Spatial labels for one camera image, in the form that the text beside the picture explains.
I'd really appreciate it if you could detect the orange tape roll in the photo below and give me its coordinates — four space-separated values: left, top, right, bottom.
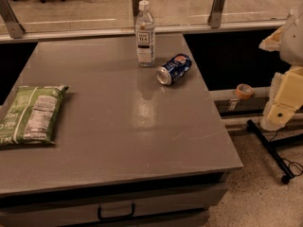
235 83 254 99

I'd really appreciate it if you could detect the right metal glass bracket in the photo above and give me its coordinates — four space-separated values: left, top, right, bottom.
208 0 225 28

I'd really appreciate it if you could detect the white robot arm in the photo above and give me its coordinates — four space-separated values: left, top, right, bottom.
259 4 303 131

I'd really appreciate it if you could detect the middle metal glass bracket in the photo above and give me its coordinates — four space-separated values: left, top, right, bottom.
132 0 142 22

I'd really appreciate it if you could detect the black wheeled stand base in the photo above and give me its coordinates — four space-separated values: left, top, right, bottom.
246 120 303 184

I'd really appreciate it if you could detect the blue Pepsi soda can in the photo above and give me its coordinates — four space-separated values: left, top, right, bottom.
156 53 192 86

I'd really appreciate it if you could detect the black drawer handle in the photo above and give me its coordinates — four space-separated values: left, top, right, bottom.
97 203 135 222

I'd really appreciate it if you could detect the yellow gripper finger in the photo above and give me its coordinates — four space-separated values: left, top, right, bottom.
260 66 303 131
258 26 283 52

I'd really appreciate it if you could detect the grey window rail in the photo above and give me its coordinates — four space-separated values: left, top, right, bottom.
0 19 286 44

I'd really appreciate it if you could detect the grey table drawer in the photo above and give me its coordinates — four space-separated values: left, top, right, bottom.
0 183 227 227

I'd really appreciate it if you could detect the metal glass bracket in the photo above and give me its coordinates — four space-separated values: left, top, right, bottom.
132 0 142 22
208 0 225 28
0 0 26 39

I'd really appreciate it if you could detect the green jalapeno chip bag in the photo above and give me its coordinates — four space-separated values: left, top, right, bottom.
0 85 69 146

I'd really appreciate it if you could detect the clear plastic tea bottle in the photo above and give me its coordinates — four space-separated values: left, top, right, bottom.
135 0 155 67

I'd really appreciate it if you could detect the left metal glass bracket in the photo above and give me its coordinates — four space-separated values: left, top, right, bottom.
0 0 26 39

